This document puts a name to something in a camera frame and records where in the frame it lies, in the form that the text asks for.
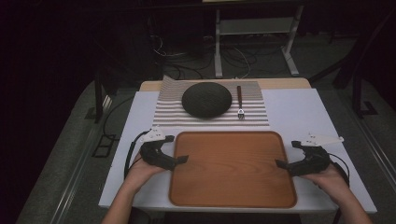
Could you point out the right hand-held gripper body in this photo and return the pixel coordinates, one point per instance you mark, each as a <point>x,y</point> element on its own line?
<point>316,160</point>

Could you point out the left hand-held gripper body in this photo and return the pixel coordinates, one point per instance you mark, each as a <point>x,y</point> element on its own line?
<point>152,152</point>

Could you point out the wooden tray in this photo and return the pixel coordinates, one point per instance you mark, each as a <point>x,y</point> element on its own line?
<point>232,171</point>

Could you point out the person's left hand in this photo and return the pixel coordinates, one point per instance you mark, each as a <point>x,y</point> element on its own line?
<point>140,174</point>

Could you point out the person's right hand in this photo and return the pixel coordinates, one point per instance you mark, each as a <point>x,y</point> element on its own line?
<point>331,182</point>

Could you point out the striped placemat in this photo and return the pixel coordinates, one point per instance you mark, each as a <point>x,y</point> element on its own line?
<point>168,115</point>

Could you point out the dark round plate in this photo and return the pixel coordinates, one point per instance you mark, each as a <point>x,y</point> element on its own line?
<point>206,100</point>

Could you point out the dark metal stand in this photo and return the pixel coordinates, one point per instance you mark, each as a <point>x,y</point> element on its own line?
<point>99,99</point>

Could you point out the dark chair frame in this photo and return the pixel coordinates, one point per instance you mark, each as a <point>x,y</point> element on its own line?
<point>358,93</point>

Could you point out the white metal desk frame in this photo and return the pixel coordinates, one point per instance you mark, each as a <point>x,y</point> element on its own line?
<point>255,26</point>

